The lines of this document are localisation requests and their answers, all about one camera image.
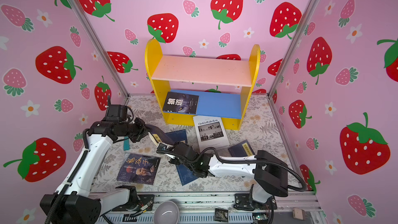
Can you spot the beige small box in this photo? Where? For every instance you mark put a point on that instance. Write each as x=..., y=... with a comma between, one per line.
x=299, y=214

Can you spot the dark blue thick book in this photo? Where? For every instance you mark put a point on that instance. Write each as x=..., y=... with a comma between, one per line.
x=158, y=136

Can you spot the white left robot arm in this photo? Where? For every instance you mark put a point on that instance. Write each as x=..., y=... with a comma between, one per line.
x=70, y=203

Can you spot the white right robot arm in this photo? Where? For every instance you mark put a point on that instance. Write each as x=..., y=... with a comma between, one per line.
x=270, y=173

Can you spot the white photo cover book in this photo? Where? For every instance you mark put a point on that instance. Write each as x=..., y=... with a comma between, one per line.
x=210, y=132

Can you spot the blue book yellow label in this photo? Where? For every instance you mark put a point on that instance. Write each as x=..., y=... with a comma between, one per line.
x=186, y=176

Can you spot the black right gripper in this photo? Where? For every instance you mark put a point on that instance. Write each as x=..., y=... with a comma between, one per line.
x=172, y=160

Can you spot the yellow wooden bookshelf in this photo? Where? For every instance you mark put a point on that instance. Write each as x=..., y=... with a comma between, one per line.
x=231, y=108

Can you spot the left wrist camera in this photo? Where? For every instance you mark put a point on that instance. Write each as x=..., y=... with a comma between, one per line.
x=117, y=113

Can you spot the navy book right side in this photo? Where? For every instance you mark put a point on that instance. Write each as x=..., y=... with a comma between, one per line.
x=242, y=149

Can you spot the small black circuit board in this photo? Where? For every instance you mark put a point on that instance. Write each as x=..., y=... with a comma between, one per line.
x=221, y=215

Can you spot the black wolf cover book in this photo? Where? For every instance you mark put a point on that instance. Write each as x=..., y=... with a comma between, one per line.
x=181, y=103

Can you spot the blue book under stack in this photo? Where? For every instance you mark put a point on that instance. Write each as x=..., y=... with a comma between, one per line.
x=177, y=136

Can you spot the dark portrait cover book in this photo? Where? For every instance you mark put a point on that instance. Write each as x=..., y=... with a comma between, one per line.
x=139, y=169

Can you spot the grey bowl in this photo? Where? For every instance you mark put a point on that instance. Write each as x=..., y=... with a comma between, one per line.
x=166, y=213

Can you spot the teal plastic bar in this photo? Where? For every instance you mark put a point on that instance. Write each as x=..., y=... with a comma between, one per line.
x=126, y=144

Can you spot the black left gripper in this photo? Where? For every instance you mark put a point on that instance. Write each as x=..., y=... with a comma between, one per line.
x=143, y=130

